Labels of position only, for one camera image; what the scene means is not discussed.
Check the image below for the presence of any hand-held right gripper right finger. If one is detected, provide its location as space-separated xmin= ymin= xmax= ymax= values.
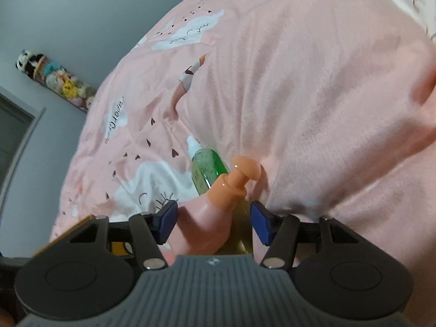
xmin=250 ymin=201 xmax=387 ymax=270

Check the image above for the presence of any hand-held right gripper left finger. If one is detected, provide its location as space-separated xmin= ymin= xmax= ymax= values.
xmin=32 ymin=200 xmax=180 ymax=272

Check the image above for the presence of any pink pump bottle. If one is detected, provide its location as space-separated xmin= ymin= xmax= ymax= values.
xmin=167 ymin=156 xmax=262 ymax=256

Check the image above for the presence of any yellow tape measure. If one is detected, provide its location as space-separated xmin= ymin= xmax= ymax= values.
xmin=110 ymin=241 xmax=134 ymax=257

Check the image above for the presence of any yellow translucent bottle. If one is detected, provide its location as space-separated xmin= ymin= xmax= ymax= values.
xmin=223 ymin=200 xmax=255 ymax=256

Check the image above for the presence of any green gel bottle white cap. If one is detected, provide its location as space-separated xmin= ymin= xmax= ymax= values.
xmin=186 ymin=136 xmax=230 ymax=196

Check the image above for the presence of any pink printed bedsheet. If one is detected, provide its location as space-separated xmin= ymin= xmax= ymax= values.
xmin=49 ymin=0 xmax=273 ymax=263

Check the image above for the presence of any brown board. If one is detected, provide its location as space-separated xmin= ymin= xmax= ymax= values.
xmin=32 ymin=214 xmax=93 ymax=257

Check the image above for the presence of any pink plush blanket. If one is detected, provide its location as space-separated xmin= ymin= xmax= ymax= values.
xmin=172 ymin=0 xmax=436 ymax=327

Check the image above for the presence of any hanging plush toy organizer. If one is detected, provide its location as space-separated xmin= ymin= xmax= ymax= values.
xmin=15 ymin=50 xmax=96 ymax=114

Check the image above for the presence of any cream printed cloth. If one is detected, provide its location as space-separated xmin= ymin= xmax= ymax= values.
xmin=392 ymin=0 xmax=436 ymax=43

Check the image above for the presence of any white door frame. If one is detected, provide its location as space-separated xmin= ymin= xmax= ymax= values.
xmin=0 ymin=86 xmax=46 ymax=196

